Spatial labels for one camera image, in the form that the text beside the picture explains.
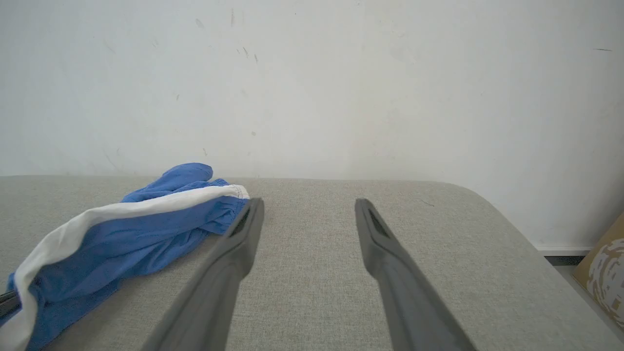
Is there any blue garment with white bands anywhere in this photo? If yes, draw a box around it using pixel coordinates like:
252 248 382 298
0 163 250 351

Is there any white baseboard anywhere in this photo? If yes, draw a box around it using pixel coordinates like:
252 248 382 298
535 245 593 257

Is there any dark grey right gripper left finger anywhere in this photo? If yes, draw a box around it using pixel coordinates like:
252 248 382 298
141 197 265 351

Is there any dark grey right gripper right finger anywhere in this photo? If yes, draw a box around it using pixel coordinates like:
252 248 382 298
355 198 476 351

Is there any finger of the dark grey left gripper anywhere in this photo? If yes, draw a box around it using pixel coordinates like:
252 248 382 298
0 290 20 320

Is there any brown cardboard box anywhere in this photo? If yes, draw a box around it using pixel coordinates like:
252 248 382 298
572 212 624 332

